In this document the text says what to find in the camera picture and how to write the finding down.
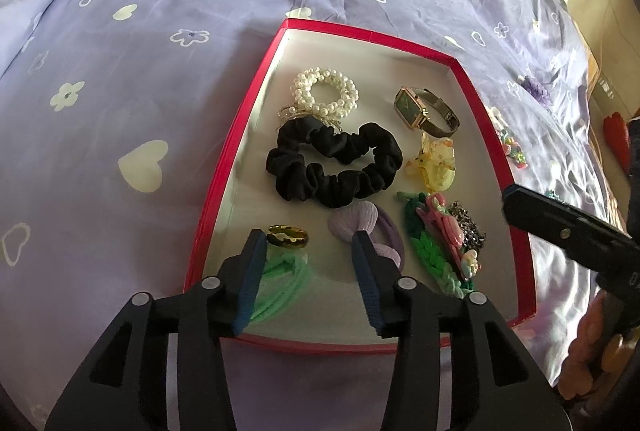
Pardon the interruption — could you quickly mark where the mint green hair tie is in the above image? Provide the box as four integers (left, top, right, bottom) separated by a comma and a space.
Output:
246, 245, 314, 326

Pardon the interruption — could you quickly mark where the gold ring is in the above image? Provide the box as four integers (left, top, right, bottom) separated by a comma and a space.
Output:
266, 224, 310, 250

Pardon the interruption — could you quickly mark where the green braided hair band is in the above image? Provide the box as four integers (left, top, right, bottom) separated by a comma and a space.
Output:
396, 191, 474, 299

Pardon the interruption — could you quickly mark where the purple bow hair tie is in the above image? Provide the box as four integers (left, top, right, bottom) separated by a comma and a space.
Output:
326, 199, 407, 272

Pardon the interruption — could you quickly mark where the pink cartoon hair clip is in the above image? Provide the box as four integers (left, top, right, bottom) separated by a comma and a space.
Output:
416, 194, 484, 281

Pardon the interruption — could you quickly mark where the black fabric scrunchie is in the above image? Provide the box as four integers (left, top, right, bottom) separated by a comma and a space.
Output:
266, 116, 404, 209

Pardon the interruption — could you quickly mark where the dark metal chain necklace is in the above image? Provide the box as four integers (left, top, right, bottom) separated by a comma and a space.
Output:
447, 200, 487, 257

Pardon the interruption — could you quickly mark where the yellow translucent hair claw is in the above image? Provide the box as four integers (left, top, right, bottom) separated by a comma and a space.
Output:
405, 133, 457, 195

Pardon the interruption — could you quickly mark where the white pearl bracelet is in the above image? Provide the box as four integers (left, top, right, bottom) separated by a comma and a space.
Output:
278, 66, 362, 124

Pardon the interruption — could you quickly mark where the gold wrist watch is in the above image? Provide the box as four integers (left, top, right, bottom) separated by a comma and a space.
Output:
394, 87, 460, 138

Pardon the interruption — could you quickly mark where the red jewelry box tray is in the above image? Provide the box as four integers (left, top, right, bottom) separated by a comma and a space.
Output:
186, 18, 537, 355

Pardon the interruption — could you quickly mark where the person's right hand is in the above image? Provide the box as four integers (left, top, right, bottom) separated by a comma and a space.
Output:
556, 290, 608, 401

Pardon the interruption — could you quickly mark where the red plush item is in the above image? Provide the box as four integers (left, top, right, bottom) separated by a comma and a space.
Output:
603, 111, 630, 174

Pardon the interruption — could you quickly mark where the purple floral bed quilt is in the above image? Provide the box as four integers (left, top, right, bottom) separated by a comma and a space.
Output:
1, 0, 611, 429

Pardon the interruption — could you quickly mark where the colourful beaded bracelet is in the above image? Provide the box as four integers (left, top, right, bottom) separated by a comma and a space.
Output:
487, 106, 530, 170

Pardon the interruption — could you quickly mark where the purple fluffy hair tie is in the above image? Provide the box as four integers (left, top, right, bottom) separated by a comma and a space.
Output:
519, 74, 554, 108

